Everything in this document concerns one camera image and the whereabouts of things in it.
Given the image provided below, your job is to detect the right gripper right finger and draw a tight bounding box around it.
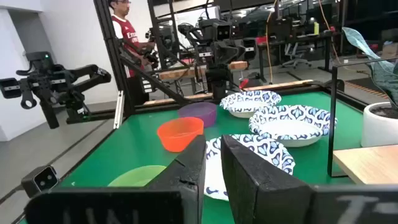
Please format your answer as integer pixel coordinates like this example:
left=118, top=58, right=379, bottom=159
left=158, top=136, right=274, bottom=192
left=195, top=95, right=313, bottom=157
left=221, top=134, right=313, bottom=224

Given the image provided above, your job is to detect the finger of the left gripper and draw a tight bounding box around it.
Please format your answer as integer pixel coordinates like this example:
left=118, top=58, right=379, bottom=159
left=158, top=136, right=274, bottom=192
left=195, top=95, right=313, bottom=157
left=226, top=42, right=239, bottom=64
left=215, top=43, right=227, bottom=64

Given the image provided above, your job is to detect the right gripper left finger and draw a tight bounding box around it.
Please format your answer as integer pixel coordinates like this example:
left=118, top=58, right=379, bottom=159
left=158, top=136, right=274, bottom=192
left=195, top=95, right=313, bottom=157
left=148, top=135, right=207, bottom=224

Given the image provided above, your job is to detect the blue patterned paper bowl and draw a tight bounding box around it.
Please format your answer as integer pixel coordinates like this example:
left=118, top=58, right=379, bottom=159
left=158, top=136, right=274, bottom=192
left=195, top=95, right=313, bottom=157
left=203, top=134, right=296, bottom=202
left=248, top=104, right=338, bottom=148
left=219, top=90, right=282, bottom=119

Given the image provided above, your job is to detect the red plastic bowl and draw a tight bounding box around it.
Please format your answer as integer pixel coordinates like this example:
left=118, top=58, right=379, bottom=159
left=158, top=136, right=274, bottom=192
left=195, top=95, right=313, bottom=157
left=157, top=116, right=205, bottom=153

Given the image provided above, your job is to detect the green plastic bowl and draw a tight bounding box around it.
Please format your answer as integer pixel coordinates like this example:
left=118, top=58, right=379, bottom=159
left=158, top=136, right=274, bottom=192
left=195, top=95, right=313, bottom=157
left=108, top=164, right=168, bottom=188

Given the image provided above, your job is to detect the purple plastic bowl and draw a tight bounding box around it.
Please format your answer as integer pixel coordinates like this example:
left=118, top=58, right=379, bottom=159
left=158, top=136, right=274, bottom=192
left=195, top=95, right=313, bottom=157
left=177, top=101, right=218, bottom=129

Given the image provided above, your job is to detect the wooden board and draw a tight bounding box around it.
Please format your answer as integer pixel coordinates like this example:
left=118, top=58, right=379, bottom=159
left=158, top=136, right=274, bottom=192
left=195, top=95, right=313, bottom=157
left=158, top=60, right=249, bottom=81

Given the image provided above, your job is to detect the grey office chair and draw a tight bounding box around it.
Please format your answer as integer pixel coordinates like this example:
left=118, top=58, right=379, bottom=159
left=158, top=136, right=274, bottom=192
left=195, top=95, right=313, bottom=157
left=281, top=42, right=313, bottom=70

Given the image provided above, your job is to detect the black office desk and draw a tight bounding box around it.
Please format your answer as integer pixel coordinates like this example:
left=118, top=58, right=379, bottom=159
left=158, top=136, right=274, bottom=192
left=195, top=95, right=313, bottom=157
left=257, top=30, right=335, bottom=83

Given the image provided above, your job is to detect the green table mat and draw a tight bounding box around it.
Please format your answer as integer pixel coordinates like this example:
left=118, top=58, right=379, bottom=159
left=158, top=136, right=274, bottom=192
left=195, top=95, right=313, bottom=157
left=18, top=91, right=364, bottom=224

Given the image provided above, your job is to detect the silver aluminium bar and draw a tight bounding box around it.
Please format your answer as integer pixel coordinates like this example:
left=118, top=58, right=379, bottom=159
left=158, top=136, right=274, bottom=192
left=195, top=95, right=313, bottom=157
left=113, top=90, right=126, bottom=130

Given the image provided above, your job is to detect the person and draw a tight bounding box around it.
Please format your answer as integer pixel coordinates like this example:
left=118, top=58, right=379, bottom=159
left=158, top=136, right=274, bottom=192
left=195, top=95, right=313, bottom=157
left=108, top=0, right=156, bottom=106

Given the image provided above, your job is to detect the green snake plant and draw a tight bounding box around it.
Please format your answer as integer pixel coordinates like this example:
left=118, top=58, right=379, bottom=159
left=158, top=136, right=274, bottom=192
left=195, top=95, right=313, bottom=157
left=341, top=27, right=398, bottom=110

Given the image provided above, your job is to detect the white plant pot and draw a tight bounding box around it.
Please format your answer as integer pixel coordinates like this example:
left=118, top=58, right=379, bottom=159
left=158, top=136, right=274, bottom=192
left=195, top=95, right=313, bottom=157
left=360, top=101, right=398, bottom=148

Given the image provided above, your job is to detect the orange hanging cable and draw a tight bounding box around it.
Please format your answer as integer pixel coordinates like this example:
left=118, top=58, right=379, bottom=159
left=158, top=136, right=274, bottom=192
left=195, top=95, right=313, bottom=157
left=265, top=0, right=279, bottom=85

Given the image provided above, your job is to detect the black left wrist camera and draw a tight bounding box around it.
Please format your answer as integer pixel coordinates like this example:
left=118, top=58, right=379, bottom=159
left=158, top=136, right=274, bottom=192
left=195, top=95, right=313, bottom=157
left=214, top=23, right=233, bottom=42

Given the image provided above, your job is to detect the black aluminium table frame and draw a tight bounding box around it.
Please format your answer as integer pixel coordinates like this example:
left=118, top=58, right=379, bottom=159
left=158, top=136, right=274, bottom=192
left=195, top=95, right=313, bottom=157
left=67, top=0, right=369, bottom=125

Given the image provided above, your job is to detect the wooden shelf with black frame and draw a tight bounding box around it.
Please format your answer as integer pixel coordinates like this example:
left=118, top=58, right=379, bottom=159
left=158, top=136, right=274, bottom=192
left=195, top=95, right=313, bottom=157
left=326, top=57, right=398, bottom=185

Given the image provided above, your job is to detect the black table-level camera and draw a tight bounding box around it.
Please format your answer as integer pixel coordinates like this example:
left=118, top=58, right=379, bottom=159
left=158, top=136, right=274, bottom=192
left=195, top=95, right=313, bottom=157
left=21, top=164, right=59, bottom=199

